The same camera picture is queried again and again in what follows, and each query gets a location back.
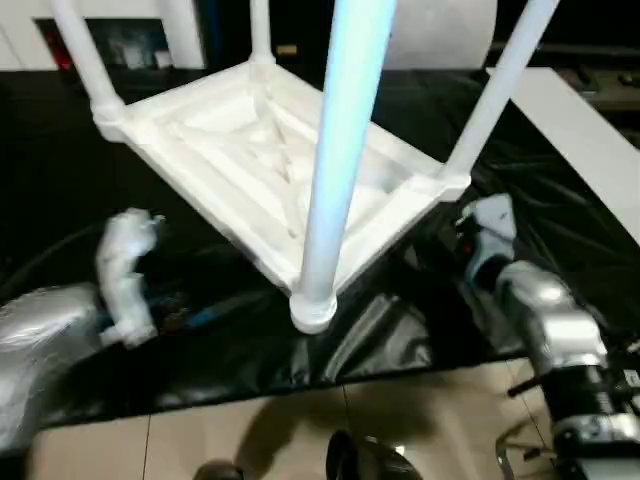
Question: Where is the white plastic table leg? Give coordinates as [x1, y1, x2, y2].
[49, 0, 126, 144]
[446, 0, 560, 189]
[248, 0, 277, 66]
[288, 0, 399, 335]

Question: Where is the white plastic table top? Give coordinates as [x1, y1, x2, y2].
[92, 59, 474, 321]

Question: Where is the black stand leg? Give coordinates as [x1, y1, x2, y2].
[507, 377, 551, 399]

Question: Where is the grey cushion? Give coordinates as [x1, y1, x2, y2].
[384, 0, 496, 71]

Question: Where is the black bar with red light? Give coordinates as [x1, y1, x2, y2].
[492, 41, 640, 55]

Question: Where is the black cabinet with gold label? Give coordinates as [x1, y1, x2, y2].
[202, 0, 341, 91]

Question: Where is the red bottle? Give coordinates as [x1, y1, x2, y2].
[49, 34, 72, 70]

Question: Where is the white sideboard with glass doors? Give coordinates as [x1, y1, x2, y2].
[0, 0, 209, 71]

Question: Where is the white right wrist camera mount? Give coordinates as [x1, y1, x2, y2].
[459, 193, 517, 294]

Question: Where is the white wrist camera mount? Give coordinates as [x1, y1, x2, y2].
[93, 207, 169, 351]
[459, 193, 517, 294]

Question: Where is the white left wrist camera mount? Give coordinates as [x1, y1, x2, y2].
[93, 207, 169, 351]

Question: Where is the chrome tube frame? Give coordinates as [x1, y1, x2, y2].
[493, 429, 561, 480]

